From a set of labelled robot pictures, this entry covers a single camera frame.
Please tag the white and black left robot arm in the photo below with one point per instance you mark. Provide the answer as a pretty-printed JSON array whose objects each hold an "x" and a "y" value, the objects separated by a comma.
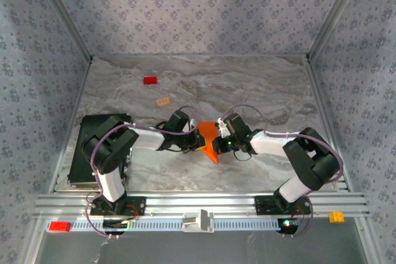
[{"x": 148, "y": 138}]

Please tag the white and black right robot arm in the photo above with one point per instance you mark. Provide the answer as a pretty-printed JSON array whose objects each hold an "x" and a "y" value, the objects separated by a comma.
[{"x": 269, "y": 143}]

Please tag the small tan wooden tile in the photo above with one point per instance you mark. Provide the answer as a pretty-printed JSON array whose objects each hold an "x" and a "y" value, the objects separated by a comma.
[{"x": 162, "y": 102}]

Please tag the small red toy brick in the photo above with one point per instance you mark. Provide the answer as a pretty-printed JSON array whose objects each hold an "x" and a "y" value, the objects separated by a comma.
[{"x": 150, "y": 80}]

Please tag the white slotted strip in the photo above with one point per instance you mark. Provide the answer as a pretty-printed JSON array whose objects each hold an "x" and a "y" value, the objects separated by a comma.
[{"x": 154, "y": 224}]

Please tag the right controller board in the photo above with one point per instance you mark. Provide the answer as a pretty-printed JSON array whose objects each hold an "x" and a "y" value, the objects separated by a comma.
[{"x": 287, "y": 224}]

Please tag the controller board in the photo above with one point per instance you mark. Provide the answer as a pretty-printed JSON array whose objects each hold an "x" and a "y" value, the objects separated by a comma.
[
  {"x": 287, "y": 224},
  {"x": 116, "y": 225}
]

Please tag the flat black case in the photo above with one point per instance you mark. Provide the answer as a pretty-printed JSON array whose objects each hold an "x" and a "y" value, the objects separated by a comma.
[{"x": 75, "y": 165}]

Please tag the left controller board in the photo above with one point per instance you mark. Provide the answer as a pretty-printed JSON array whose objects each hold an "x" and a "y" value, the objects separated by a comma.
[{"x": 116, "y": 225}]

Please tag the yellow toy brick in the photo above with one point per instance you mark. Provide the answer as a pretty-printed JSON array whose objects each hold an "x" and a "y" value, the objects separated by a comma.
[{"x": 336, "y": 217}]

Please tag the large red toy brick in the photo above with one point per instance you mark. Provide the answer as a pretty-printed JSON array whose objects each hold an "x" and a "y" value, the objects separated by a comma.
[{"x": 60, "y": 227}]

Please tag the aluminium mounting rail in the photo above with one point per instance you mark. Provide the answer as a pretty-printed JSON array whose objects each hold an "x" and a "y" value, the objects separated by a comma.
[{"x": 185, "y": 202}]

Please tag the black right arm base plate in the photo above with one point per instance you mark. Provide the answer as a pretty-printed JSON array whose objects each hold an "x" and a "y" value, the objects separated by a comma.
[{"x": 263, "y": 205}]

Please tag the grey plastic bracket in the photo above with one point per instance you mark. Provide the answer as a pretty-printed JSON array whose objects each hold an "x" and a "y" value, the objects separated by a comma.
[{"x": 198, "y": 222}]

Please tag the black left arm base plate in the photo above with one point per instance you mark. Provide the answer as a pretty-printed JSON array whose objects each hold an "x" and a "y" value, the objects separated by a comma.
[{"x": 139, "y": 206}]

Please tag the aluminium side rail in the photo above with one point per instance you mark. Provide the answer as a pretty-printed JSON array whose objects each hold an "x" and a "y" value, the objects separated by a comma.
[
  {"x": 327, "y": 121},
  {"x": 64, "y": 152}
]

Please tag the aluminium corner post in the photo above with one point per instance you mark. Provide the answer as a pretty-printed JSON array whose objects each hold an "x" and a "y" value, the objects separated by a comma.
[
  {"x": 66, "y": 13},
  {"x": 333, "y": 13}
]

